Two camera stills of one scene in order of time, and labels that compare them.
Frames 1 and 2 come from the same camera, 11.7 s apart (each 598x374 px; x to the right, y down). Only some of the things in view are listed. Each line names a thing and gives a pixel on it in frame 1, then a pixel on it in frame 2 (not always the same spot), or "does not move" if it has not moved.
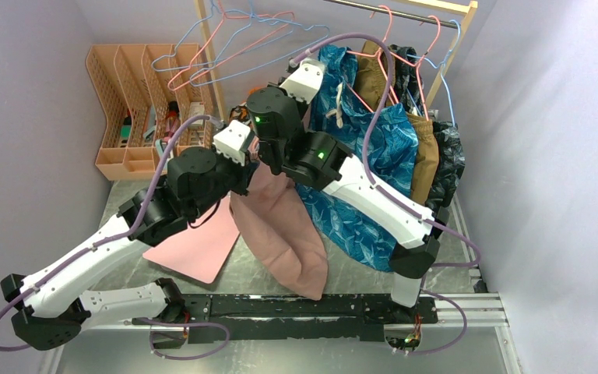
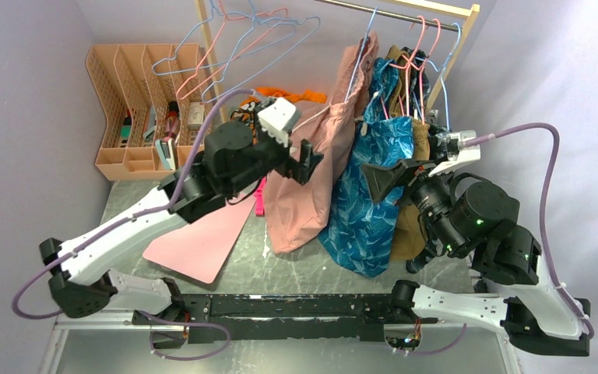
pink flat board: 200,252 does not move
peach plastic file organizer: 143,93 does not move
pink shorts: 274,218 -> 296,209
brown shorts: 371,72 -> 412,132
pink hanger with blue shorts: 381,60 -> 408,64
